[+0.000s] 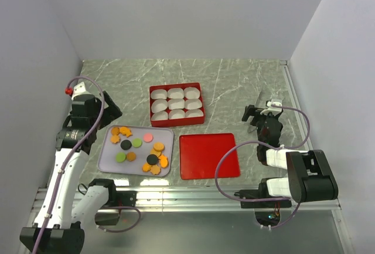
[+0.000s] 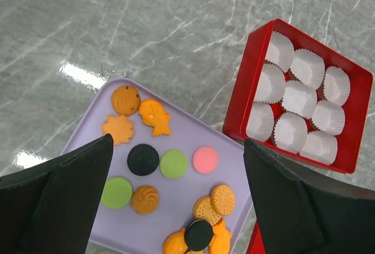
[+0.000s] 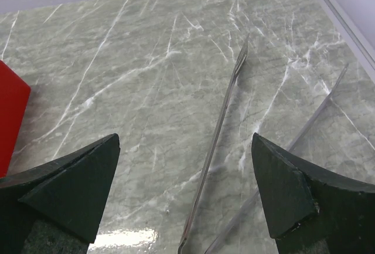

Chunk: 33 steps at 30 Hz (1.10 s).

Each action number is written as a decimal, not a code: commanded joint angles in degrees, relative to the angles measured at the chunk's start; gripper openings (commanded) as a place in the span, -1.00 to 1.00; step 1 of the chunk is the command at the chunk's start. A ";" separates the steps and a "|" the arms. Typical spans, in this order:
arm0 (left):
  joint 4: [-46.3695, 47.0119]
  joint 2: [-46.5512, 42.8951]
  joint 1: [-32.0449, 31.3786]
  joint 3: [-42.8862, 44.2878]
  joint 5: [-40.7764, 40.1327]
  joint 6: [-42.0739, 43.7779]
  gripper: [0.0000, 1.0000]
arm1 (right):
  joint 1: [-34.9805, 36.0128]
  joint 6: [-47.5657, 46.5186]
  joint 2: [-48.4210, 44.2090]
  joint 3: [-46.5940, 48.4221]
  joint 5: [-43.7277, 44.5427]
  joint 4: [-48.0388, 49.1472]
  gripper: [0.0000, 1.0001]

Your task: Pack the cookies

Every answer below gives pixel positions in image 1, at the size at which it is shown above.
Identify black sandwich cookie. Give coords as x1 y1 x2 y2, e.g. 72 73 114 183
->
120 140 132 151
146 154 159 165

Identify lavender plastic tray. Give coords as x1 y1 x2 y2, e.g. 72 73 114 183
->
97 125 174 177

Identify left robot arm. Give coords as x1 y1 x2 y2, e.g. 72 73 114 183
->
20 88 122 253

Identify orange leaf cookie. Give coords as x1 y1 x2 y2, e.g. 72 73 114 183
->
150 165 161 175
110 135 121 144

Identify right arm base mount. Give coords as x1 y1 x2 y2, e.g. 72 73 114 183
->
234 189 292 209

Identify orange round sandwich cookie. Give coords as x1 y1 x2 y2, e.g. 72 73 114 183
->
153 142 165 152

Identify orange fish cookie bottom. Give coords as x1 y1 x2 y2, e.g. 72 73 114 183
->
142 162 152 172

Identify orange fish cookie top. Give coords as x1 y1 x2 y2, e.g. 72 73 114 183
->
119 126 132 137

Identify orange fish cookie right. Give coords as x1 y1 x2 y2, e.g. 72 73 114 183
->
159 154 169 168

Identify brown round cookie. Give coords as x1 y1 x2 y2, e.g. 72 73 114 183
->
126 152 137 161

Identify orange leaf cookie bottom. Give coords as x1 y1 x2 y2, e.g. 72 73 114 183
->
150 165 161 175

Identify orange fish cookie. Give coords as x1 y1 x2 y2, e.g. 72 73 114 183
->
159 154 169 168
119 126 132 137
142 162 152 172

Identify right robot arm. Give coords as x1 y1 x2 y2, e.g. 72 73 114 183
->
242 101 339 206

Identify pink sandwich cookie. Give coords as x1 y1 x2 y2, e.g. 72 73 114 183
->
143 133 154 143

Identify orange leaf cookie top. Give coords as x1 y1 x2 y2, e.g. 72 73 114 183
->
110 135 121 144

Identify green sandwich cookie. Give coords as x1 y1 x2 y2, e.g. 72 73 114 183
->
115 152 127 163
132 138 142 148

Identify aluminium rail right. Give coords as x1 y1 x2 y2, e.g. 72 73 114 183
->
279 60 312 150

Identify orange round cookie hidden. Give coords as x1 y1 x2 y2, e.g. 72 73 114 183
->
150 148 162 157

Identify red cookie box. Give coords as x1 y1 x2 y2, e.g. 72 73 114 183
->
149 82 206 127

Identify metal tongs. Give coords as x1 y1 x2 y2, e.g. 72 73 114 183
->
241 91 283 134

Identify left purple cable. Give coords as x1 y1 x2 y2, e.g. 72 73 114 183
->
30 76 142 254

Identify red box lid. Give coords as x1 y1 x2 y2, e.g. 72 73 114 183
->
179 133 236 180

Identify chocolate chip cookie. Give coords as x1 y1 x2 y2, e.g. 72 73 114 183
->
111 127 120 136

